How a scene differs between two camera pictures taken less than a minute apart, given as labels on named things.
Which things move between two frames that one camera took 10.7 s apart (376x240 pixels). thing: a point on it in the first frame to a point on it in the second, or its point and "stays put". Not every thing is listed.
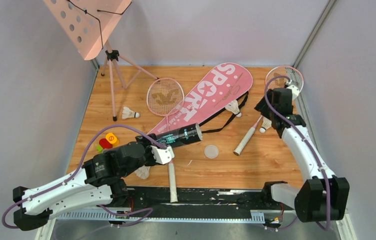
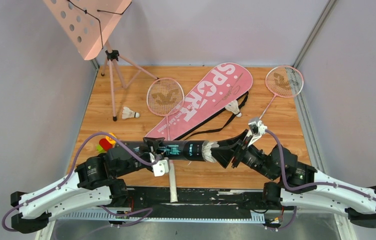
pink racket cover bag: x=228 y=82 stays put
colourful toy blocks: x=110 y=140 stays put
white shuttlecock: x=233 y=107 stays put
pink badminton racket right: x=296 y=78 stays put
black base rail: x=194 y=203 stays put
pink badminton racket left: x=166 y=97 stays put
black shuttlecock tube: x=181 y=135 to x=175 y=150
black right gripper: x=261 y=107 to x=223 y=153
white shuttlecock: x=267 y=124 to x=206 y=150
